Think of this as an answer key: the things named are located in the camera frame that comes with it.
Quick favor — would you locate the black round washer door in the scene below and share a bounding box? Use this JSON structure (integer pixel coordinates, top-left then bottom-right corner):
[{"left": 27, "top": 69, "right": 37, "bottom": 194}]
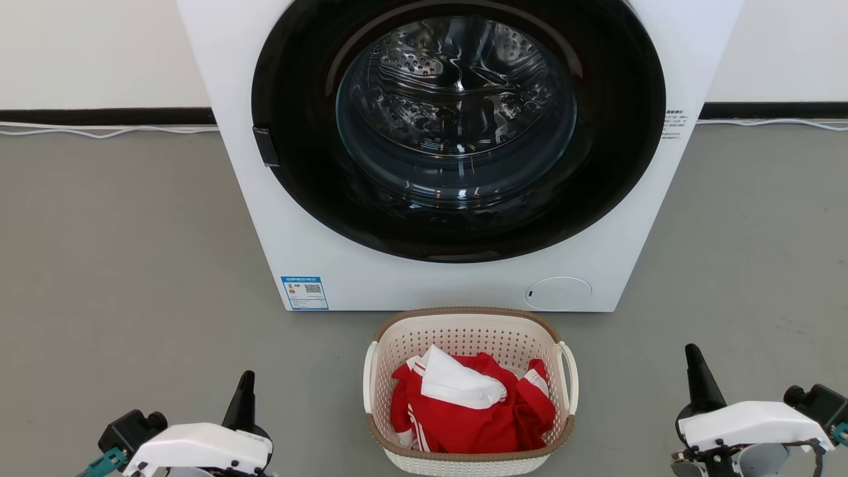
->
[{"left": 251, "top": 0, "right": 666, "bottom": 264}]

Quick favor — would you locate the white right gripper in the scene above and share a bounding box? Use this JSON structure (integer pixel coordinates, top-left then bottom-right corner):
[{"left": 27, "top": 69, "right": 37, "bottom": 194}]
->
[{"left": 676, "top": 343, "right": 835, "bottom": 452}]

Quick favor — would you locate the red striped garment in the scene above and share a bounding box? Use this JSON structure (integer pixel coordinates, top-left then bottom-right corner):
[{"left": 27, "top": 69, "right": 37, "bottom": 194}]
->
[{"left": 390, "top": 352, "right": 557, "bottom": 454}]

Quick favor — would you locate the round white filter cover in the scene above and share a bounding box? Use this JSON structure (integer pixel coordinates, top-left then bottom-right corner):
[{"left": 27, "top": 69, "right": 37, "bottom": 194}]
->
[{"left": 525, "top": 276, "right": 593, "bottom": 311}]

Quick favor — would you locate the teal left camera connector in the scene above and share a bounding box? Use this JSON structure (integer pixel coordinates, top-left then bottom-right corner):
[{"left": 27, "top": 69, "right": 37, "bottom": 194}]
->
[{"left": 76, "top": 447, "right": 128, "bottom": 477}]

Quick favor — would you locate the black door latch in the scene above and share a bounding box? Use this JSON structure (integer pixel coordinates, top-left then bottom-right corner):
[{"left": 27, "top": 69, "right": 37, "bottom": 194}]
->
[{"left": 252, "top": 127, "right": 280, "bottom": 168}]

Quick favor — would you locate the steel washer drum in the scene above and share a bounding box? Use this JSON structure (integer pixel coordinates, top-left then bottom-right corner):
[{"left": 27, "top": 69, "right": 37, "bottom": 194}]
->
[{"left": 335, "top": 17, "right": 578, "bottom": 199}]

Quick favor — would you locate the small printed text label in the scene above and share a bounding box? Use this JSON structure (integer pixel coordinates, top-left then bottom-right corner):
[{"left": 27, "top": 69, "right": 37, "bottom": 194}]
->
[{"left": 662, "top": 109, "right": 690, "bottom": 140}]

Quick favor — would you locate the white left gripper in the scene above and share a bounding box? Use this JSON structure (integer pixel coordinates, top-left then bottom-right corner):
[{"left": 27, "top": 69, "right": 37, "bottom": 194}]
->
[{"left": 123, "top": 371, "right": 274, "bottom": 477}]

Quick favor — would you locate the blue energy label sticker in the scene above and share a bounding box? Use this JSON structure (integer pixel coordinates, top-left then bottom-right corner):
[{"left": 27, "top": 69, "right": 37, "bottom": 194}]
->
[{"left": 281, "top": 276, "right": 329, "bottom": 311}]

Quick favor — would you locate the white floor cable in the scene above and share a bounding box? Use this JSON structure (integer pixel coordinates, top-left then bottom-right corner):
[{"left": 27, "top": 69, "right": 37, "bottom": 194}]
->
[
  {"left": 0, "top": 124, "right": 219, "bottom": 139},
  {"left": 696, "top": 118, "right": 848, "bottom": 132}
]

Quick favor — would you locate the white garment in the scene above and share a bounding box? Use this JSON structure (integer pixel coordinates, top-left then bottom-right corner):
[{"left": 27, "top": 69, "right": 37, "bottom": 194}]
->
[{"left": 419, "top": 344, "right": 507, "bottom": 409}]

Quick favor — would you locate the white perforated laundry basket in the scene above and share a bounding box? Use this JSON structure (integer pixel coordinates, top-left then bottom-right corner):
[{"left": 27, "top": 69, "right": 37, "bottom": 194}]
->
[{"left": 362, "top": 307, "right": 579, "bottom": 476}]

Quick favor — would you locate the white front-load washing machine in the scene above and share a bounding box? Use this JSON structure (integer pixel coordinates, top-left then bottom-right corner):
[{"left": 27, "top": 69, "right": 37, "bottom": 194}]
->
[{"left": 176, "top": 0, "right": 744, "bottom": 313}]

